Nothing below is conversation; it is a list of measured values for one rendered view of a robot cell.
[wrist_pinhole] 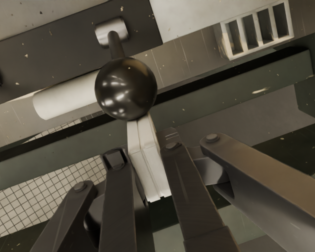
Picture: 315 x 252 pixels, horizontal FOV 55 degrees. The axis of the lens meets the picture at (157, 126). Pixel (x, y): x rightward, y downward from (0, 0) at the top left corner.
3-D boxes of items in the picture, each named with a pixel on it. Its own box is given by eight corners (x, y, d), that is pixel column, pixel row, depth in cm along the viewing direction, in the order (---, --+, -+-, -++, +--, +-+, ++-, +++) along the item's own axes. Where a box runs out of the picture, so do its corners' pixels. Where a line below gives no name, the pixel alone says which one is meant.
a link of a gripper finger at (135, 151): (162, 199, 15) (148, 204, 15) (150, 145, 22) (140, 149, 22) (142, 148, 14) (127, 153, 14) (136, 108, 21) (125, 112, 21)
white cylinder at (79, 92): (48, 115, 33) (116, 90, 33) (42, 124, 31) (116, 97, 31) (36, 90, 32) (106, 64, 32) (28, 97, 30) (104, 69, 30)
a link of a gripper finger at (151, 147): (142, 148, 14) (157, 142, 14) (136, 108, 21) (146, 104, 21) (162, 199, 15) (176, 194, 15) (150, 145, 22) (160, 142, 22)
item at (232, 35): (280, 35, 33) (294, 37, 31) (220, 57, 33) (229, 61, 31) (273, -2, 32) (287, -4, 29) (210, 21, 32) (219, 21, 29)
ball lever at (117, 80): (137, 40, 29) (170, 119, 18) (99, 54, 29) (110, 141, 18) (123, 0, 26) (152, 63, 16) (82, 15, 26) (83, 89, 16)
